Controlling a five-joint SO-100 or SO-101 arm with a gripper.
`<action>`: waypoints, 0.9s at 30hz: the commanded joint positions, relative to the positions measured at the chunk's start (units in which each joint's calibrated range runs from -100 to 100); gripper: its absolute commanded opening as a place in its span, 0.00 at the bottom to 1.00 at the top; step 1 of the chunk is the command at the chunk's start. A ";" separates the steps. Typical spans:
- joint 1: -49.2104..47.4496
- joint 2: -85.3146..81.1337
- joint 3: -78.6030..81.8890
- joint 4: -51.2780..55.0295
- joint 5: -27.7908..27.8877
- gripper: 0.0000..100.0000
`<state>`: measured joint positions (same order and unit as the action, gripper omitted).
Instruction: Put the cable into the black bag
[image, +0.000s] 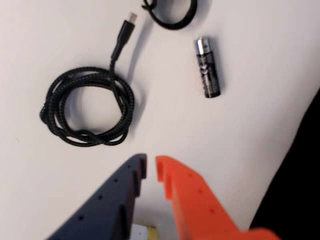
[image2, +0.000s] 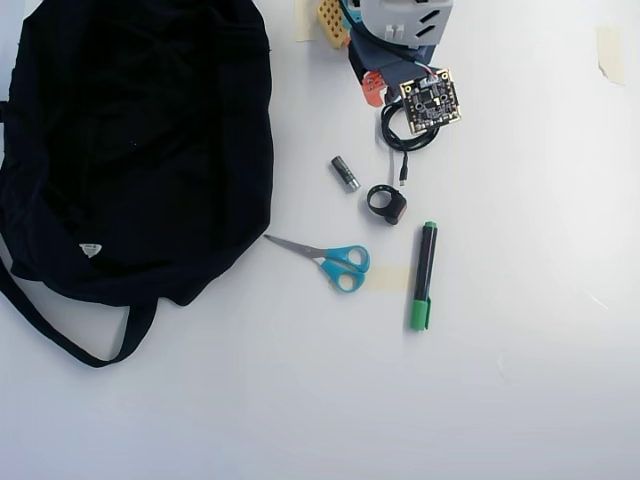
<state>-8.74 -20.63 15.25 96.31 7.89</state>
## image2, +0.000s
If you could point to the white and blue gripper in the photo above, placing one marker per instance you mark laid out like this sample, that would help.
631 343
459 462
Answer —
376 86

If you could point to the black cloth bag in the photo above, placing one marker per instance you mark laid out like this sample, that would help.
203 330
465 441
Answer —
135 150

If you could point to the yellow perforated block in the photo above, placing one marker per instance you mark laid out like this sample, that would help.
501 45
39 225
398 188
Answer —
332 22

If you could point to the narrow beige masking tape strip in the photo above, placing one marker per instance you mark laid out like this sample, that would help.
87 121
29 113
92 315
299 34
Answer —
305 20

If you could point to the black cylindrical battery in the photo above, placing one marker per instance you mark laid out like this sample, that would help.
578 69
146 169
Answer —
345 173

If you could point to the green and black marker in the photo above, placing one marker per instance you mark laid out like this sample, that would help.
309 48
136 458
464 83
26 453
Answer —
424 270

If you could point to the wide beige masking tape piece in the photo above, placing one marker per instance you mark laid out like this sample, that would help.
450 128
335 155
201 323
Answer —
390 279

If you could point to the torn beige masking tape piece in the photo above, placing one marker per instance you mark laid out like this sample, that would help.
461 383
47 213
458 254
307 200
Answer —
611 55

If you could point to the camera circuit board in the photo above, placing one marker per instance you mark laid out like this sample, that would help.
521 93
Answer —
430 102

